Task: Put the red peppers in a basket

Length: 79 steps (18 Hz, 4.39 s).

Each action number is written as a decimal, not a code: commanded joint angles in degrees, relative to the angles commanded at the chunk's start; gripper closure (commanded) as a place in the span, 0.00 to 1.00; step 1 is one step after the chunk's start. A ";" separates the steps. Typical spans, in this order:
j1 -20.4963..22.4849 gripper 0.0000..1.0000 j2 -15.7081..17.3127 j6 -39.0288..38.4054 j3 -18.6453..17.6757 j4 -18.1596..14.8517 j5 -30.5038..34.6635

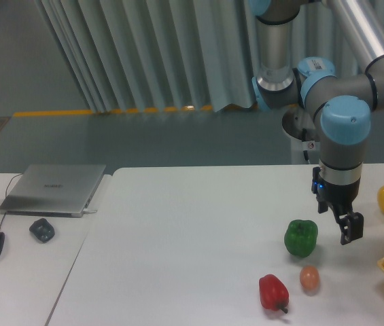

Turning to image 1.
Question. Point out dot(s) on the grey pleated curtain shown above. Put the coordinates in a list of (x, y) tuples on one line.
[(157, 54)]

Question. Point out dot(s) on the red bell pepper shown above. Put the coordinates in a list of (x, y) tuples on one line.
[(273, 294)]

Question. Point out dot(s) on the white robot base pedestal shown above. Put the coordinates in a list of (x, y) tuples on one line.
[(304, 140)]

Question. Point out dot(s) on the green bell pepper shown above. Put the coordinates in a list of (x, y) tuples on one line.
[(301, 237)]

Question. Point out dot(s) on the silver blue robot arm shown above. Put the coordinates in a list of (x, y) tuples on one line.
[(340, 109)]

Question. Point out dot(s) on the brown egg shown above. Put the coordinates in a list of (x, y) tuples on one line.
[(309, 278)]

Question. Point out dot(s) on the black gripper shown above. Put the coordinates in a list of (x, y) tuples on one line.
[(339, 198)]

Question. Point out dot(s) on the black power adapter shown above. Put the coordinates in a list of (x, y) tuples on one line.
[(42, 230)]

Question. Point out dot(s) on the silver closed laptop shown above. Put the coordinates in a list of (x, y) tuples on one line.
[(55, 190)]

